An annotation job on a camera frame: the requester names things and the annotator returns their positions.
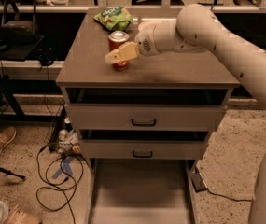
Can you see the top drawer with black handle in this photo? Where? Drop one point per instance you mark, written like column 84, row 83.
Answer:
column 146, row 117

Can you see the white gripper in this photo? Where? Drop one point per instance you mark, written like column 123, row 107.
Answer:
column 144, row 42

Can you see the black bag on shelf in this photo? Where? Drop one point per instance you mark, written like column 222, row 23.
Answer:
column 18, row 31

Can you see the grey drawer cabinet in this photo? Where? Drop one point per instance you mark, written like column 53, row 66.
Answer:
column 187, row 79

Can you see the black power adapter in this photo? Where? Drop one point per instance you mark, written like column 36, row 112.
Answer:
column 198, row 182

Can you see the pile of cans and trash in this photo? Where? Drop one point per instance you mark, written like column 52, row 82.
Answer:
column 68, row 139

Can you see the white bowl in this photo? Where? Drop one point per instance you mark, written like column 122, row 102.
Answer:
column 146, row 24

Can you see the tan shoe lower left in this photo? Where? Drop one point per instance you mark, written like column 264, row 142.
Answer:
column 17, row 216

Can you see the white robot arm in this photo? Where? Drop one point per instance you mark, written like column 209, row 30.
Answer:
column 197, row 27

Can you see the black tripod leg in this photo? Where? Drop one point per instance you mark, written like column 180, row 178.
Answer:
column 7, row 172

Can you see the green chip bag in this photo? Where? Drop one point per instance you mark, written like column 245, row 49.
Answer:
column 115, row 18

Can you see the tan shoe upper left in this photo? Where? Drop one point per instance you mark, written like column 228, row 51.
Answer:
column 2, row 142

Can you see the black headphones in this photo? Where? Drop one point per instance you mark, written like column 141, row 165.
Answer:
column 46, row 56

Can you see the orange soda can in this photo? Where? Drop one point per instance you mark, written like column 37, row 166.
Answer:
column 116, row 39

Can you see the tan shoe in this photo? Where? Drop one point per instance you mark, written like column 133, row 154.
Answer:
column 17, row 216
column 2, row 142

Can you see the open bottom drawer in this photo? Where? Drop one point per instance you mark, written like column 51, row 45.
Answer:
column 142, row 192

